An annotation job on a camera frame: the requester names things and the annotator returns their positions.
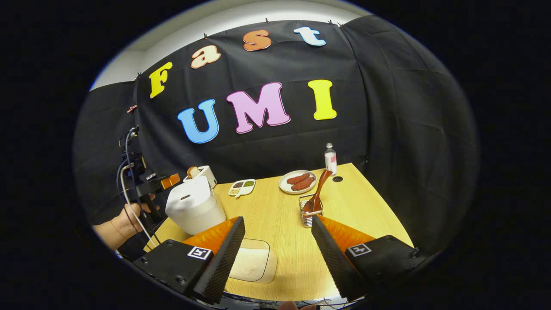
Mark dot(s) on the brown wooden spoon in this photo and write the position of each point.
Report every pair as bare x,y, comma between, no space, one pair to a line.
320,189

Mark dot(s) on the clear bottle with pink label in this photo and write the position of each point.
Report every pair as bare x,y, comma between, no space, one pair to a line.
330,161

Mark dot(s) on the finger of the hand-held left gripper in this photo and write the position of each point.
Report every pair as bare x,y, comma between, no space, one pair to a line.
170,181

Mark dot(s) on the white toaster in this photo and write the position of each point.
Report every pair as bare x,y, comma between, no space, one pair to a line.
206,174

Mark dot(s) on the red meat piece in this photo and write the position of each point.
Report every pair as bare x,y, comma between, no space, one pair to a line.
303,184
298,178

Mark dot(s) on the clear container of rice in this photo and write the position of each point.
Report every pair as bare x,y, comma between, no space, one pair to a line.
254,262

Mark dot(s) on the white rice cooker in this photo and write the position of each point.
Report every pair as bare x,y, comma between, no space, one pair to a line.
193,211

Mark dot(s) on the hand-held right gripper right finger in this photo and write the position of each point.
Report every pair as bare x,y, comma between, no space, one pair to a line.
333,262

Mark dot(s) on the bread slice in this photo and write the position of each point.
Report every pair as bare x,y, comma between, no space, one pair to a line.
193,172

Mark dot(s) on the black backdrop cloth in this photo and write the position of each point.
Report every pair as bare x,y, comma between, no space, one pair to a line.
267,150

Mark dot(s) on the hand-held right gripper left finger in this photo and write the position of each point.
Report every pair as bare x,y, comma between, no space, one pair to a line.
221,267

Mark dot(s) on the white round plate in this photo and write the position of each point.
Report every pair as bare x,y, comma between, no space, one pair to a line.
284,185

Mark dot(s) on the pink cloth clip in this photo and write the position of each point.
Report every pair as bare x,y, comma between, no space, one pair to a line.
132,108

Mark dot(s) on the white divided dish of beans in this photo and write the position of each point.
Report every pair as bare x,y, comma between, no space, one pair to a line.
242,187

